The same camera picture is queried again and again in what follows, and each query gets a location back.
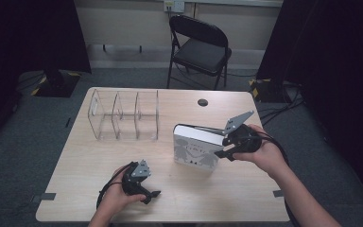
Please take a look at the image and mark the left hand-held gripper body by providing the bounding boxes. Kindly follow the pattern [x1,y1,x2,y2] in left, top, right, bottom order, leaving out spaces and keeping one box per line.
[121,159,152,196]

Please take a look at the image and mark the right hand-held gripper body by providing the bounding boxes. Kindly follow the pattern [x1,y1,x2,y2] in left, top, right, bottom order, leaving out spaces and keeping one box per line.
[222,110,262,154]

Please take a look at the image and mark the white book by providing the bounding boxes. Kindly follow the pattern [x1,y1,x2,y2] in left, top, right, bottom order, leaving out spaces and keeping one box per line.
[173,123,226,173]

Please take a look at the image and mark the clear acrylic file rack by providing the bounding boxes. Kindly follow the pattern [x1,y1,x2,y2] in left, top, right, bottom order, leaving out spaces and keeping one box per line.
[87,89,160,142]

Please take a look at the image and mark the person's left hand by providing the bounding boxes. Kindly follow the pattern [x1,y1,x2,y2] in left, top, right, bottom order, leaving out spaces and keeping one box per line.
[94,168,147,221]

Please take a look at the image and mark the person's right hand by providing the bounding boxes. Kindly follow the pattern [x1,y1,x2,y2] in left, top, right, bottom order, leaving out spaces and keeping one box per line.
[233,124,289,178]

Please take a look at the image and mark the yellow-black striped stand base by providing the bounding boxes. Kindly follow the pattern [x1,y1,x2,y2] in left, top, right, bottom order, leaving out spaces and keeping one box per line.
[249,78,297,103]

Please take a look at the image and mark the black folding chair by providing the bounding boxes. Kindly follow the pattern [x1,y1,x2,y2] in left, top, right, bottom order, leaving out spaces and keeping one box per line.
[165,14,233,91]

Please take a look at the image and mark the dark curtain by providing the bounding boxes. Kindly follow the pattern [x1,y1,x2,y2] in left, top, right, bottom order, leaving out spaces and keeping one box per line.
[256,0,363,202]
[0,0,92,149]

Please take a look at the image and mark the black stand base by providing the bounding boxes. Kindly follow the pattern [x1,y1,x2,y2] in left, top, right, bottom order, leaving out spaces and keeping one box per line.
[30,69,82,98]

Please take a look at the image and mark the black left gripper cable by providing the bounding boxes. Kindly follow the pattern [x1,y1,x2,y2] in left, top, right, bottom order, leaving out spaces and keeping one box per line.
[95,162,138,211]

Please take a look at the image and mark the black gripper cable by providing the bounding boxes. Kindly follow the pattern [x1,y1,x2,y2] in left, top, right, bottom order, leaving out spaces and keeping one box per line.
[249,131,301,227]
[95,162,138,211]

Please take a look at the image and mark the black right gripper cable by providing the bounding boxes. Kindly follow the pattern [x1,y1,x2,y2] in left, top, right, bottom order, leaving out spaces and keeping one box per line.
[249,131,301,227]

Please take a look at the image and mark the black floor cables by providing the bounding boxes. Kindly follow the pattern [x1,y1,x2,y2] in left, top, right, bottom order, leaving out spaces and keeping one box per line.
[258,81,305,127]

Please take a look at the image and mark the white wall socket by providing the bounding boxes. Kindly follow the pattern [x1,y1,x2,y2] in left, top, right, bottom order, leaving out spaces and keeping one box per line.
[164,0,186,13]

